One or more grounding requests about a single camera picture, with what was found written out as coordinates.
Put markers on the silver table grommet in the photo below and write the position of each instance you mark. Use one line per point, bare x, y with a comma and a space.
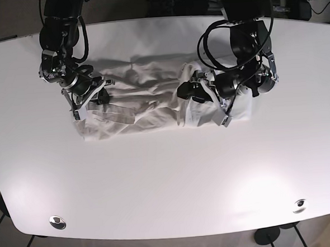
300, 206
57, 222

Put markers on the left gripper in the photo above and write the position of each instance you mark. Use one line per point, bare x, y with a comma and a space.
224, 88

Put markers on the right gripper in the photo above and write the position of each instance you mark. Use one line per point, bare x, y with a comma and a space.
78, 84

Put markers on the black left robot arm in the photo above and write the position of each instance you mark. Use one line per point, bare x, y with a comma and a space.
249, 38

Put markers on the black round stand base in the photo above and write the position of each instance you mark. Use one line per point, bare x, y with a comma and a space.
266, 236

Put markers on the white T-shirt yellow patch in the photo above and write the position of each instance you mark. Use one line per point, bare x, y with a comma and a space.
144, 99

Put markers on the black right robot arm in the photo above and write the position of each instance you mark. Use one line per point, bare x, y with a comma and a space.
65, 44

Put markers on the left silver table grommet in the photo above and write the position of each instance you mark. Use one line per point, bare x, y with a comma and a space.
57, 222

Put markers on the right silver table grommet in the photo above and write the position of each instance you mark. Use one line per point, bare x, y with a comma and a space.
300, 206

